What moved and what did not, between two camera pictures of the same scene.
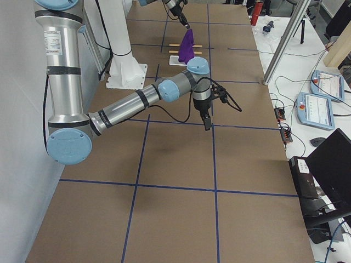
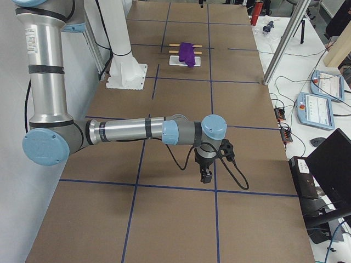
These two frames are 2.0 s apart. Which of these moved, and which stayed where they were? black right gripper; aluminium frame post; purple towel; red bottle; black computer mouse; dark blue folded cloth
Moved: black right gripper; purple towel
Stayed: black computer mouse; dark blue folded cloth; aluminium frame post; red bottle
